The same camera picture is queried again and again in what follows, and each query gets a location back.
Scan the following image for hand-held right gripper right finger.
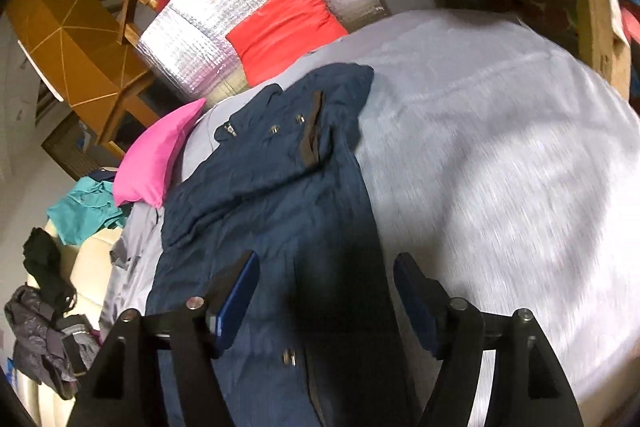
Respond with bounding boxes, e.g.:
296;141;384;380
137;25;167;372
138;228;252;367
392;252;585;427

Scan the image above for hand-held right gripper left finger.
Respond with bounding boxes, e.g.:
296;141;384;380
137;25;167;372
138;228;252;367
67;249;261;427

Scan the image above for navy puffer jacket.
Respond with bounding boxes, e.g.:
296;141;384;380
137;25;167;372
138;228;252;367
145;63;426;427

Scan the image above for cream sofa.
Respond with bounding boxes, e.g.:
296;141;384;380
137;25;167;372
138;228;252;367
15;214;131;427

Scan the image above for grey knit garment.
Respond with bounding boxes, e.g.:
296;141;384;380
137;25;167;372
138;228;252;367
57;314;103;373

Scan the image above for grey bed sheet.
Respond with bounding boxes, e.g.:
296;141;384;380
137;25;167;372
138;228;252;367
97;9;640;427

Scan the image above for pink pillow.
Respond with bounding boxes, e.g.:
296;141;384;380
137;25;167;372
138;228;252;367
112;98;207;208

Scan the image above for teal garment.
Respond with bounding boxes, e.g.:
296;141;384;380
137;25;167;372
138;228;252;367
47;177;132;245

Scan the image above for black garment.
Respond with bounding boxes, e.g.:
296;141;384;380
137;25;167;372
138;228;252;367
22;227;76;313

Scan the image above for grey shiny puffer jacket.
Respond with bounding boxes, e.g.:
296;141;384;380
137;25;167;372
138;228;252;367
4;284;101;400

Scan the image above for wooden door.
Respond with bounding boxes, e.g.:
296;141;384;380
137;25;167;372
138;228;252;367
40;112;103;180

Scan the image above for silver foil insulation mat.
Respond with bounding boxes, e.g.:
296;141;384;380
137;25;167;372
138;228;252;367
136;0;391;104

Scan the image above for red-orange pillow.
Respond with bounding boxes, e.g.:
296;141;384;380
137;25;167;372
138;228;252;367
226;0;349;86

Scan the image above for wooden pillar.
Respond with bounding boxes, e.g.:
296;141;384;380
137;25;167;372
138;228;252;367
5;0;171;158

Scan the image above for wooden table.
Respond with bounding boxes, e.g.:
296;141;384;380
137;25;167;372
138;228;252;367
360;0;633;100

